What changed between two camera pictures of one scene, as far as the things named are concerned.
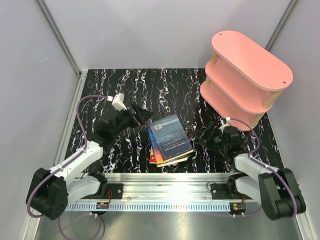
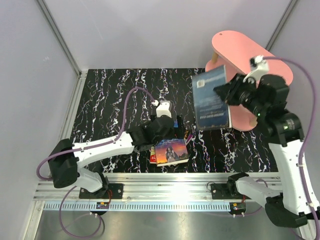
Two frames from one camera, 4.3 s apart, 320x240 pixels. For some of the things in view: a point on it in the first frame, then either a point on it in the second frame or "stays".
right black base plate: [226, 191] stays
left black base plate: [117, 190] stays
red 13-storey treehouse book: [152, 159] stays
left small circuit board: [102, 205] stays
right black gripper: [211, 129] → [228, 92]
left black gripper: [140, 113] → [180, 128]
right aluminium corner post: [280, 24] stays
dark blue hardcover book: [171, 137] → [211, 112]
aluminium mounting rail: [166, 187] stays
